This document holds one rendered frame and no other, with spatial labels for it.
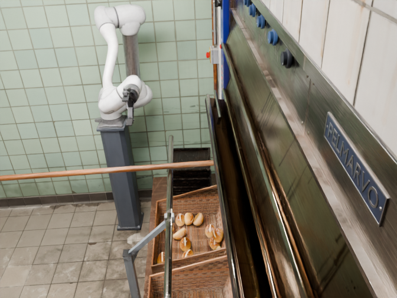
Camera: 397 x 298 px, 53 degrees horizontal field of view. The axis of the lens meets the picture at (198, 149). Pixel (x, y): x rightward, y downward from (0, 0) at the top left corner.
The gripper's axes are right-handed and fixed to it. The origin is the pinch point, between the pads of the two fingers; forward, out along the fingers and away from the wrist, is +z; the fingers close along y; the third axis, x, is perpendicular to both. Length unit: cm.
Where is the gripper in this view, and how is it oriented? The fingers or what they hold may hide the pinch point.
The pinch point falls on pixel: (127, 112)
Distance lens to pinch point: 201.2
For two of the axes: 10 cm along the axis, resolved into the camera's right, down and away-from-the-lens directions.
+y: 0.4, 8.4, 5.3
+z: 0.6, 5.3, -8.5
